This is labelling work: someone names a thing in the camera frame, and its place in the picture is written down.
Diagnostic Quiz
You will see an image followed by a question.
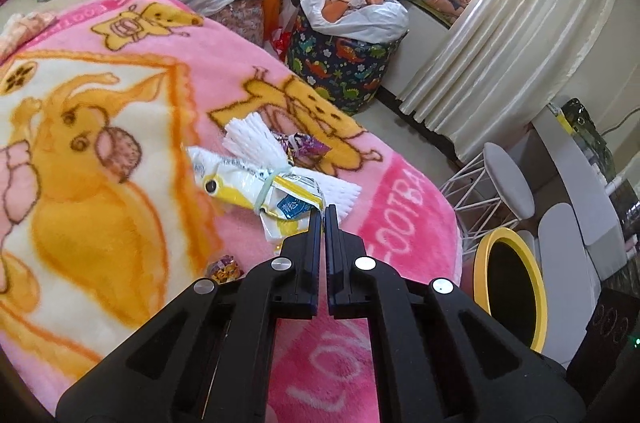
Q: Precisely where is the yellow white snack wrapper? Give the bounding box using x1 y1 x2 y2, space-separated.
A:
186 146 324 243

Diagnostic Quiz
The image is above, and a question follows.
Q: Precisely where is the orange bag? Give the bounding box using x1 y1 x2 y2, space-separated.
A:
262 0 282 42

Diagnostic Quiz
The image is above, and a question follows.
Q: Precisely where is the white foam fruit net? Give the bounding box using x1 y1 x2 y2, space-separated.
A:
222 112 361 221

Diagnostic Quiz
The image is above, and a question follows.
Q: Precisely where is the cream window curtain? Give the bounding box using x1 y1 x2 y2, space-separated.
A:
399 0 616 160

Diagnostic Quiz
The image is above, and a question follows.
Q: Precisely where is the white round stool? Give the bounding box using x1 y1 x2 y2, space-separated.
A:
440 143 535 254

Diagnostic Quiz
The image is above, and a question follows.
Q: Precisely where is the dinosaur print laundry basket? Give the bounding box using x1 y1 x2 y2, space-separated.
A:
286 12 404 116

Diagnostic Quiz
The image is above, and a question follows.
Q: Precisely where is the white plastic bag with clothes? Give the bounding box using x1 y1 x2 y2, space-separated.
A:
300 0 409 44

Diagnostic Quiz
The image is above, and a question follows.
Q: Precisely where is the grey white vanity desk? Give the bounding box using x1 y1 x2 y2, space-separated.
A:
533 108 628 367

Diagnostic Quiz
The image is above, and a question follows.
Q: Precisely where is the floral fabric bag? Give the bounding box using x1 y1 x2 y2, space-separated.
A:
209 0 264 46

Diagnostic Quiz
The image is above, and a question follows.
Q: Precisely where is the small candy wrapper on blanket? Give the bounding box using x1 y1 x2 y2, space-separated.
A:
205 255 244 284

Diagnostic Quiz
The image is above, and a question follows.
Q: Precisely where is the yellow rimmed trash bin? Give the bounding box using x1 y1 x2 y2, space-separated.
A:
471 227 549 353

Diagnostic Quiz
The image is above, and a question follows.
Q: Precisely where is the purple candy wrapper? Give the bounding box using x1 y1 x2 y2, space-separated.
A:
273 133 331 169

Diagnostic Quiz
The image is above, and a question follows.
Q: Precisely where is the pink cartoon fleece blanket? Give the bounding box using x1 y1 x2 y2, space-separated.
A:
1 0 461 410

